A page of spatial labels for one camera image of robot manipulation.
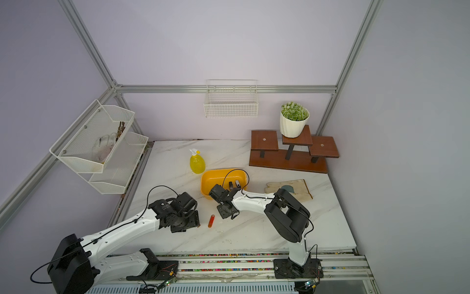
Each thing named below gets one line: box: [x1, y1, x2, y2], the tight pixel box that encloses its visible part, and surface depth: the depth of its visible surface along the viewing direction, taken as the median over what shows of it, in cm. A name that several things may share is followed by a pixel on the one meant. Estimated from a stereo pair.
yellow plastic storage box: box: [200, 168, 248, 201], surface depth 103 cm
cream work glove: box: [264, 178, 313, 203], surface depth 100 cm
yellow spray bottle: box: [189, 148, 206, 175], surface depth 106 cm
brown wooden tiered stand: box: [248, 124, 340, 173], surface depth 106 cm
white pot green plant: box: [279, 101, 311, 139], surface depth 85 cm
